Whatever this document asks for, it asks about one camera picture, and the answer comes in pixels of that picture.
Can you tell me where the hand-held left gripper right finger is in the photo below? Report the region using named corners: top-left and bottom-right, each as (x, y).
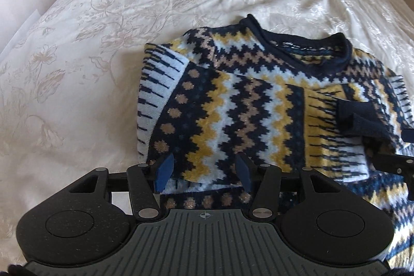
top-left (235, 154), bottom-right (344, 221)

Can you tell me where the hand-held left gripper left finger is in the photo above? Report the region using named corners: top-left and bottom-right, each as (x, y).
top-left (68, 153), bottom-right (175, 221)

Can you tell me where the navy yellow patterned knit sweater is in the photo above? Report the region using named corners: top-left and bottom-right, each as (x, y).
top-left (136, 14), bottom-right (414, 274)

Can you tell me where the cream floral bedspread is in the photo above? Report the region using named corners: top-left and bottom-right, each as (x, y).
top-left (0, 0), bottom-right (414, 267)

